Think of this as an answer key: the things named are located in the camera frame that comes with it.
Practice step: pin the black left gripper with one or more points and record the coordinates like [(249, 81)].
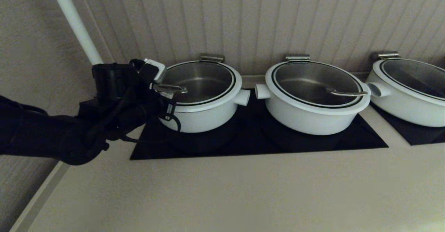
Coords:
[(153, 103)]

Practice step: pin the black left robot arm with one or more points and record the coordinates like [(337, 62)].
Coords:
[(41, 134)]

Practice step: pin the white round cooking pot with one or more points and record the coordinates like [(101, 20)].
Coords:
[(410, 114), (201, 121), (306, 124)]

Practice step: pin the wide black glass cooktop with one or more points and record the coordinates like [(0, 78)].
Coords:
[(243, 145)]

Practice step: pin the white support pole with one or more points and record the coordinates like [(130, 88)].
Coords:
[(73, 16)]

